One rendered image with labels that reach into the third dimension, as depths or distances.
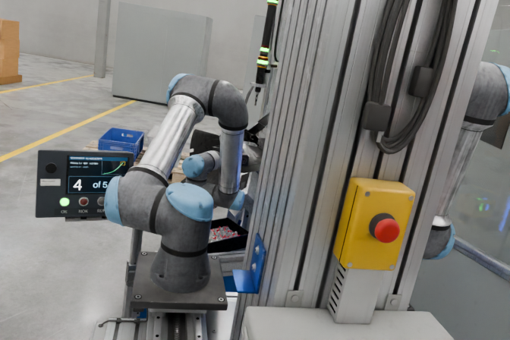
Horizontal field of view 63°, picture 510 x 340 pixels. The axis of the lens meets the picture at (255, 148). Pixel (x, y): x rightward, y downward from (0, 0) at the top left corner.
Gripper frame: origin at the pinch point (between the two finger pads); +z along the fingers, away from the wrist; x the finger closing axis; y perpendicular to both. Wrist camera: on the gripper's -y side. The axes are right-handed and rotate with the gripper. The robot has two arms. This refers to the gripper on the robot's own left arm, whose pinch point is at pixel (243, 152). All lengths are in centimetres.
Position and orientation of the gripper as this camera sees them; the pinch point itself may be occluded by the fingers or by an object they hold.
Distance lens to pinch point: 175.2
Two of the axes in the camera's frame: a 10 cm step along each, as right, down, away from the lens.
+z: 4.7, -1.4, 8.7
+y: -8.8, -1.6, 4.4
